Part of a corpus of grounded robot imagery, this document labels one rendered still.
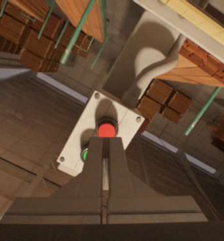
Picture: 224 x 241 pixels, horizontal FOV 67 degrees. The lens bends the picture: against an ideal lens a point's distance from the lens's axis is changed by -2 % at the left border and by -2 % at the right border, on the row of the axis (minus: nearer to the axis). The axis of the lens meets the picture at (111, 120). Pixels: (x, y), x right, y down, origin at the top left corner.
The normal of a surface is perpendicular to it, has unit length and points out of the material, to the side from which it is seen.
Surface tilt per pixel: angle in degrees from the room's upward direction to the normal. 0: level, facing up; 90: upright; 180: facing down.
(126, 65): 90
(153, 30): 90
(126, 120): 90
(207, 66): 90
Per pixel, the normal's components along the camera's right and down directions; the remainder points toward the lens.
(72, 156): 0.02, 0.27
